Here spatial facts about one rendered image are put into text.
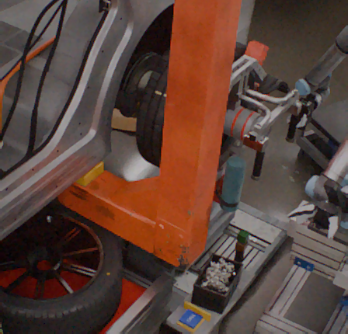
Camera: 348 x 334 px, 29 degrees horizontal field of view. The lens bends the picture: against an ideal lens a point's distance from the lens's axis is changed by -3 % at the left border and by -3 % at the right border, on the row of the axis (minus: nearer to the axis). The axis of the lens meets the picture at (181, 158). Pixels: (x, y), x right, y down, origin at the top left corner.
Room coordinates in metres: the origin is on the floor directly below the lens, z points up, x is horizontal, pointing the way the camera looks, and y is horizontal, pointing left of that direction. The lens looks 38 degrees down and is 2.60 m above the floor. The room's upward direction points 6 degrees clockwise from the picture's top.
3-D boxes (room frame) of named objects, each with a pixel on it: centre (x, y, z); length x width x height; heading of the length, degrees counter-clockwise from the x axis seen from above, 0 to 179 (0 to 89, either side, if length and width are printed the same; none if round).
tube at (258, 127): (2.40, -0.26, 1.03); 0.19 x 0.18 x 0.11; 61
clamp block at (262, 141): (2.30, -0.29, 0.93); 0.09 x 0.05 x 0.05; 61
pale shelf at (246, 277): (1.86, -0.19, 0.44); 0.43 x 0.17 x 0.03; 151
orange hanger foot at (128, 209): (2.19, 0.26, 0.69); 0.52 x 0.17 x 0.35; 61
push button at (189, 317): (1.71, -0.10, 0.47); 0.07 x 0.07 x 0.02; 61
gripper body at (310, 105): (2.71, -0.55, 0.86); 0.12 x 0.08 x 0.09; 151
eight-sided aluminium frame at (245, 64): (2.55, -0.20, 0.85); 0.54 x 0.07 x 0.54; 151
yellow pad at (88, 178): (2.28, 0.41, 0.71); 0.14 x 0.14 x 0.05; 61
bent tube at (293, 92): (2.58, -0.35, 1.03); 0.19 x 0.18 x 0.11; 61
